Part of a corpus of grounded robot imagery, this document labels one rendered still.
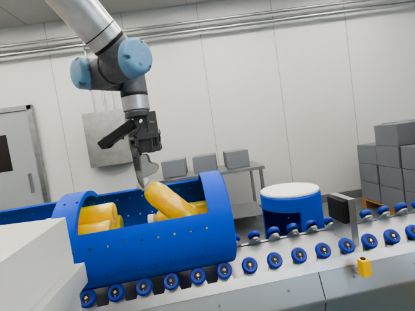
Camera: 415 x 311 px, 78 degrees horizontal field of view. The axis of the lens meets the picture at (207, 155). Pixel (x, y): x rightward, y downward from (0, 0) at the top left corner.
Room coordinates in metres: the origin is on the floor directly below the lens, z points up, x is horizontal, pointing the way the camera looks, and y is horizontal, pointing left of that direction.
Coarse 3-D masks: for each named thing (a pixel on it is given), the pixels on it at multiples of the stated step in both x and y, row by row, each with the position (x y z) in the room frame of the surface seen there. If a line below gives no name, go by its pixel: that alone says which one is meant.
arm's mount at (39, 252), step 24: (0, 240) 0.36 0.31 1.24; (24, 240) 0.35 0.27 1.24; (48, 240) 0.39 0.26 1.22; (0, 264) 0.29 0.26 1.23; (24, 264) 0.33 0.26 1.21; (48, 264) 0.38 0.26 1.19; (72, 264) 0.44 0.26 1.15; (0, 288) 0.29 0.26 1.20; (24, 288) 0.32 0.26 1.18; (48, 288) 0.37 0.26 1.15
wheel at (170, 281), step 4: (172, 272) 0.70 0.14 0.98; (164, 276) 0.69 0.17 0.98; (168, 276) 0.69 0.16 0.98; (172, 276) 0.69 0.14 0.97; (176, 276) 0.69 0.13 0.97; (164, 280) 0.68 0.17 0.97; (168, 280) 0.68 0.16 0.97; (172, 280) 0.68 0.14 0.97; (176, 280) 0.68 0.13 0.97; (164, 284) 0.67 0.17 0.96; (168, 284) 0.67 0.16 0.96; (172, 284) 0.67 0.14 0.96; (176, 284) 0.67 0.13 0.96; (168, 288) 0.67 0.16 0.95; (172, 288) 0.67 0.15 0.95
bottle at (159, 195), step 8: (152, 184) 0.72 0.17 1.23; (160, 184) 0.73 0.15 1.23; (152, 192) 0.71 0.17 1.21; (160, 192) 0.71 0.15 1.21; (168, 192) 0.72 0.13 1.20; (152, 200) 0.71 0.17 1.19; (160, 200) 0.70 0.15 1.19; (168, 200) 0.71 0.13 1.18; (176, 200) 0.72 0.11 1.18; (184, 200) 0.74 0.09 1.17; (160, 208) 0.71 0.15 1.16; (168, 208) 0.71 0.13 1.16; (176, 208) 0.71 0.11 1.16; (184, 208) 0.72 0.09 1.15; (192, 208) 0.73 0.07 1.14; (168, 216) 0.72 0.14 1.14; (176, 216) 0.71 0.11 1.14; (184, 216) 0.71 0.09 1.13
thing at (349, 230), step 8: (328, 200) 0.88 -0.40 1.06; (336, 200) 0.84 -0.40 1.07; (344, 200) 0.82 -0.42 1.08; (352, 200) 0.80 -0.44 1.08; (328, 208) 0.89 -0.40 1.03; (336, 208) 0.84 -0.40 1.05; (344, 208) 0.81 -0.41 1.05; (352, 208) 0.80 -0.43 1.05; (336, 216) 0.85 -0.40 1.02; (344, 216) 0.81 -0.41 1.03; (352, 216) 0.80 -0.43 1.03; (336, 224) 0.88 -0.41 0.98; (344, 224) 0.83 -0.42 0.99; (352, 224) 0.80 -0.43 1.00; (336, 232) 0.89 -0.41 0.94; (344, 232) 0.84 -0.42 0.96; (352, 232) 0.80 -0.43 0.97; (352, 240) 0.80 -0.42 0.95
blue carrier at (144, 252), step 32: (128, 192) 0.86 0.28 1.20; (192, 192) 0.92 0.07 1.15; (224, 192) 0.70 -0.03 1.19; (0, 224) 0.85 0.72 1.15; (128, 224) 0.90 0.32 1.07; (160, 224) 0.65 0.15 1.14; (192, 224) 0.66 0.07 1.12; (224, 224) 0.66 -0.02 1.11; (96, 256) 0.63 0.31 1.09; (128, 256) 0.64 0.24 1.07; (160, 256) 0.65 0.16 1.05; (192, 256) 0.67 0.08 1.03; (224, 256) 0.69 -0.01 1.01; (96, 288) 0.69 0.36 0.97
